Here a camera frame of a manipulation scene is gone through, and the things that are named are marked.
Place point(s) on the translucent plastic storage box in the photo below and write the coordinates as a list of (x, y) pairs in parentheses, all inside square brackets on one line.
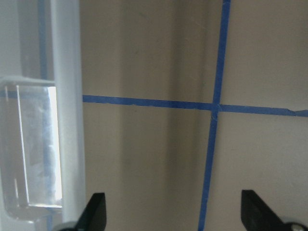
[(42, 163)]

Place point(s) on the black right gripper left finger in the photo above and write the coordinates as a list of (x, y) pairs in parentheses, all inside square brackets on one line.
[(94, 217)]

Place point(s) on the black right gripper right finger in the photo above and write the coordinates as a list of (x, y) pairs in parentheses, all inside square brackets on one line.
[(257, 216)]

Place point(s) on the blue tape strip vertical left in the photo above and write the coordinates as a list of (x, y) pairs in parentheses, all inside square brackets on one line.
[(222, 44)]

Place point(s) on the blue tape strip horizontal upper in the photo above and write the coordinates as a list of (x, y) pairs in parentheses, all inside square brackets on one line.
[(194, 106)]

